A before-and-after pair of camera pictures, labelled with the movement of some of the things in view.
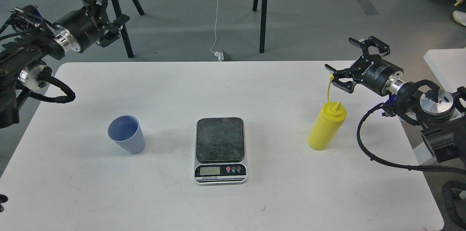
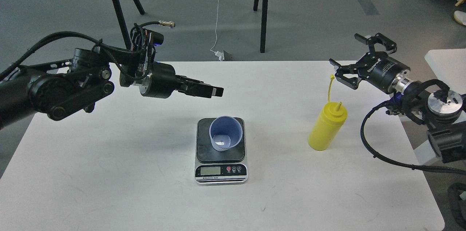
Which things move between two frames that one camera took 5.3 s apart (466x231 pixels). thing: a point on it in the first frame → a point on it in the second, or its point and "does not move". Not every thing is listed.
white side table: [449, 66] does not move
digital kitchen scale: [220, 151] does not move
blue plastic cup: [125, 131] → [225, 131]
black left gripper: [79, 30] → [162, 81]
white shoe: [459, 17] does not move
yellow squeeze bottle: [330, 120] does not move
